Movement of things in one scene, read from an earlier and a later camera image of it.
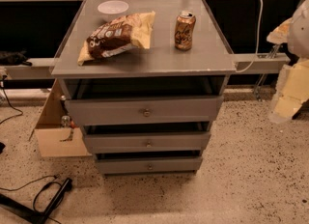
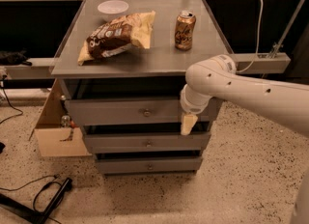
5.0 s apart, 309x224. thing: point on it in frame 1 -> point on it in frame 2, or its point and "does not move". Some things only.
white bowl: (112, 10) does not move
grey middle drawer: (147, 142) does not move
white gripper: (299, 35) -> (192, 108)
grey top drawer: (146, 110) does not move
